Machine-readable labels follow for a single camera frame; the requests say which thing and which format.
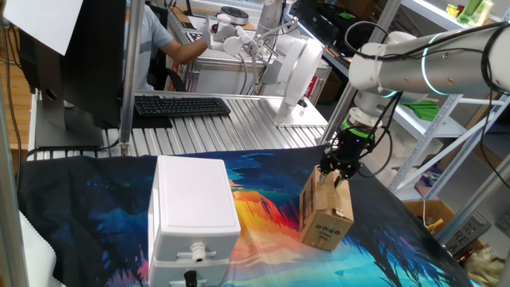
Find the person in light blue shirt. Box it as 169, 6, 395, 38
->
135, 4, 175, 91

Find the green plastic bag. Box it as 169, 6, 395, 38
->
400, 99, 441, 123

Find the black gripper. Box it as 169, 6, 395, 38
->
318, 125, 376, 190

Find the aluminium frame post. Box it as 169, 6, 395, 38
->
0, 79, 29, 287
118, 0, 147, 156

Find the white haptic control device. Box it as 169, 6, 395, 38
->
202, 12, 328, 128

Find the pale yellow bottle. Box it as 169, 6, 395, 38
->
476, 0, 495, 27

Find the person's hand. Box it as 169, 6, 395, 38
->
201, 19, 219, 45

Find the green bottle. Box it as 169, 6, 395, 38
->
457, 0, 483, 25

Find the person's bare forearm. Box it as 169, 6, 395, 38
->
160, 36, 209, 66

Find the round black speaker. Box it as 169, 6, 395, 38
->
220, 6, 250, 26

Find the white cable gland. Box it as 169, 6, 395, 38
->
190, 242, 207, 263

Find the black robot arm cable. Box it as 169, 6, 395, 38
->
328, 19, 510, 191

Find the white plastic enclosure box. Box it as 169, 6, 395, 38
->
147, 154, 242, 287

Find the colourful landscape print cloth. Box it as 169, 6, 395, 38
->
15, 143, 475, 287

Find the black keyboard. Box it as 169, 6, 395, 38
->
134, 94, 232, 118

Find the tan crumpled bag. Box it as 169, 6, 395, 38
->
464, 245, 510, 287

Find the black cable gland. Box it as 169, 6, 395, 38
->
182, 269, 199, 287

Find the dark lettered plate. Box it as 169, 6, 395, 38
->
444, 213, 493, 256

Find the black monitor cable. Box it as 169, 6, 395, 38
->
0, 18, 26, 183

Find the black computer monitor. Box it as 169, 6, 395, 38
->
18, 0, 128, 149

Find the white robot column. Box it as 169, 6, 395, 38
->
257, 0, 298, 39

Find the open brown floor carton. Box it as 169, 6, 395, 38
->
404, 199, 485, 256

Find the black flat desk mat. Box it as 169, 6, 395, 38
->
101, 113, 174, 130

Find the white paper sheet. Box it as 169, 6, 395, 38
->
2, 0, 84, 56

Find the silver aluminium case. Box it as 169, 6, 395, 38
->
186, 53, 332, 105

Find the small brown cardboard box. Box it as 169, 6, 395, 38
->
298, 165, 355, 252

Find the white metal shelf rack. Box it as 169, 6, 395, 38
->
318, 0, 510, 246

